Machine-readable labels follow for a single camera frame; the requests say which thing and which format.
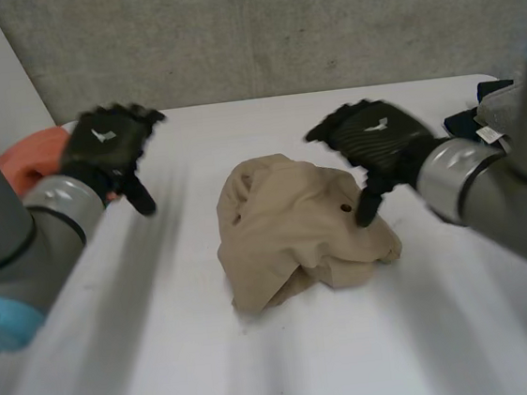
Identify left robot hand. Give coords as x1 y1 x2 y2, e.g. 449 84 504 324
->
49 98 177 226

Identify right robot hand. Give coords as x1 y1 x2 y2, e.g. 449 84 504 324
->
301 91 457 235

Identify beige shorts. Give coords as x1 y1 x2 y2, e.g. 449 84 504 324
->
207 141 408 318

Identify coral towel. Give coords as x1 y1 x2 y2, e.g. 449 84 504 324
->
0 120 120 216

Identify dark blue cloth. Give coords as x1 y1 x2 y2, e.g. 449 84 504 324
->
438 78 520 142

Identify grey towel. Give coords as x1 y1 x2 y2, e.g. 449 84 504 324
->
470 80 527 155

